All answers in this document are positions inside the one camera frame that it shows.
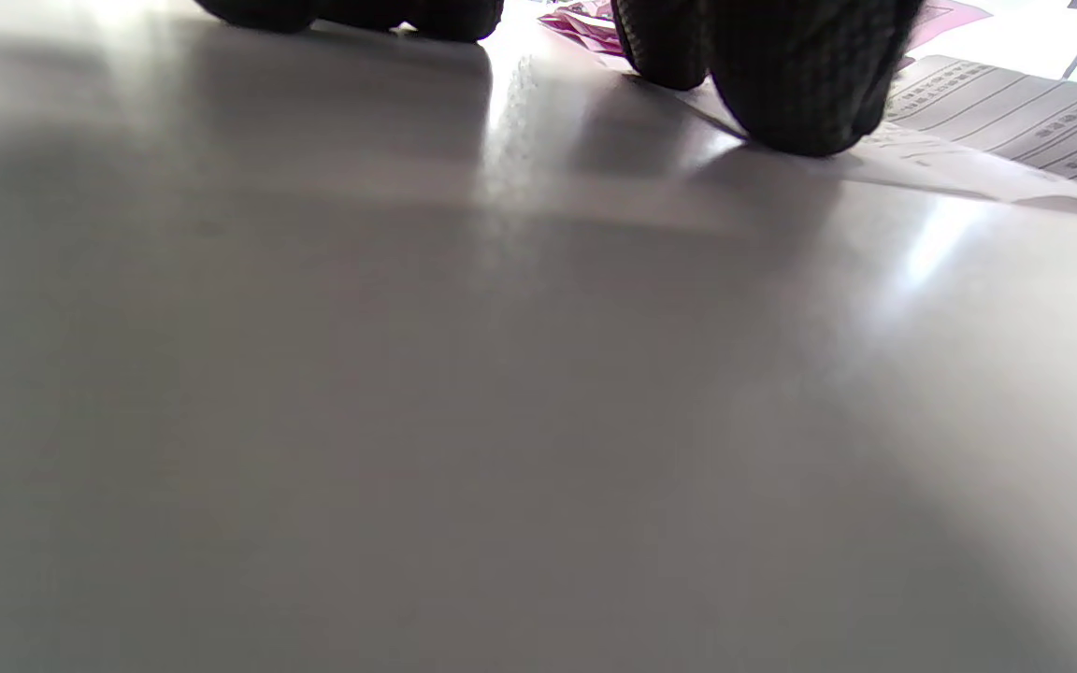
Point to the white invoice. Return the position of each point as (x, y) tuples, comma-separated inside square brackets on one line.
[(997, 131)]

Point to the pink invoice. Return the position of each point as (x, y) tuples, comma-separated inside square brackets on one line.
[(585, 28)]

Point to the person's left hand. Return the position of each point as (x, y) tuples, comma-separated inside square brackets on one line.
[(800, 75)]

